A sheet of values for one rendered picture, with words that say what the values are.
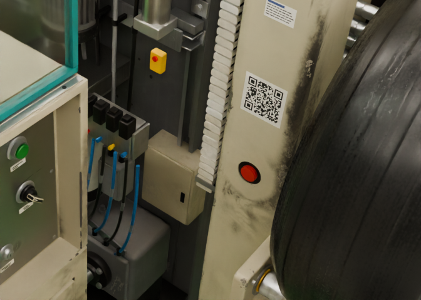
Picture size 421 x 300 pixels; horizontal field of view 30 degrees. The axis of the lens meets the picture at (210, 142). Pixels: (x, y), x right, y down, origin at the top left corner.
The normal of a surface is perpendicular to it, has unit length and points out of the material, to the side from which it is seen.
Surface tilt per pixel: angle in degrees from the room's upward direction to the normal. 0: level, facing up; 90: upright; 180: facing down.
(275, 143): 90
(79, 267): 90
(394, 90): 40
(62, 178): 90
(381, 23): 48
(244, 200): 90
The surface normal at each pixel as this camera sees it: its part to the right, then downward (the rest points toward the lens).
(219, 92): -0.58, 0.50
